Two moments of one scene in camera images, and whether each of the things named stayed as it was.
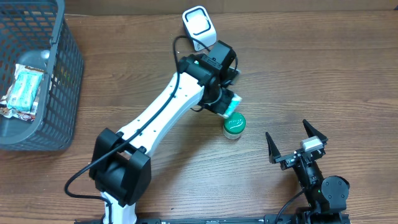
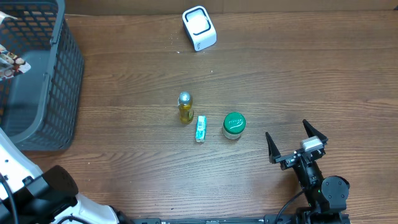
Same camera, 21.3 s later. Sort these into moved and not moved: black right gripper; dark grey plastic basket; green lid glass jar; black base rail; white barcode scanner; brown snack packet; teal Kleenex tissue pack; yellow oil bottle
Moved: yellow oil bottle; brown snack packet; teal Kleenex tissue pack
Not moved: black right gripper; white barcode scanner; dark grey plastic basket; black base rail; green lid glass jar
